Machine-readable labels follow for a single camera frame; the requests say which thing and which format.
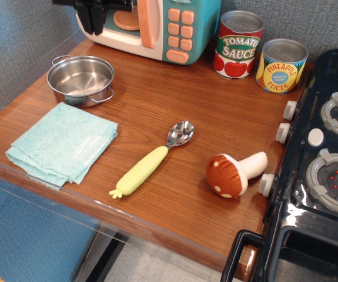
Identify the plush brown mushroom toy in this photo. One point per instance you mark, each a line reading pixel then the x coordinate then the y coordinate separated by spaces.
pixel 229 178

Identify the small stainless steel pan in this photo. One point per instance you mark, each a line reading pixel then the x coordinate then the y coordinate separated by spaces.
pixel 81 81

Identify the tomato sauce can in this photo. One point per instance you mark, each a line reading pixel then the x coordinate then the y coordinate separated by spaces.
pixel 239 37

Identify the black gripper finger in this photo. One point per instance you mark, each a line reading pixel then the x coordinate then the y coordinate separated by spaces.
pixel 98 17
pixel 84 14

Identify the black toy stove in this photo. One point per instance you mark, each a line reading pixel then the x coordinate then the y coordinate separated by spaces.
pixel 300 237

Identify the light blue folded cloth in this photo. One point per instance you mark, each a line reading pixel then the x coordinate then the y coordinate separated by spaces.
pixel 62 146

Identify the spoon with yellow handle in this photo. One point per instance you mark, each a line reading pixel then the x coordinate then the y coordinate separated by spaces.
pixel 179 134

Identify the orange microwave turntable plate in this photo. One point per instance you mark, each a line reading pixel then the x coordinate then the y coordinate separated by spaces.
pixel 127 20

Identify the pineapple slices can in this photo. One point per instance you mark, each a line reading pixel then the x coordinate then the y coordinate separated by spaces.
pixel 281 65

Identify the toy microwave teal and cream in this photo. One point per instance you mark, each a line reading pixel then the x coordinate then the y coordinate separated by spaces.
pixel 170 31

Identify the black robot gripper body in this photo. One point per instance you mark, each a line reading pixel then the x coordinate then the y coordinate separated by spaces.
pixel 107 4

